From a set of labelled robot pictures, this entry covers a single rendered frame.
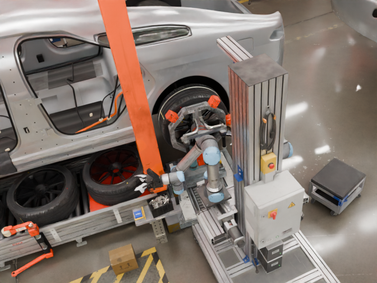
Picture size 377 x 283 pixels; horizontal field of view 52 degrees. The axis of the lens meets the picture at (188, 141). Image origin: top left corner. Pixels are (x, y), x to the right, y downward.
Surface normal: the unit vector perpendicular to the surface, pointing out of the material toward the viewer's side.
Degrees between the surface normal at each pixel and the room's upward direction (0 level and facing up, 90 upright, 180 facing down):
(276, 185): 0
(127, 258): 0
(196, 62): 90
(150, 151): 90
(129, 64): 90
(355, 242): 0
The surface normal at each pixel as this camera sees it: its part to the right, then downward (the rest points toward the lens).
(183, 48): 0.26, 0.51
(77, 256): -0.11, -0.73
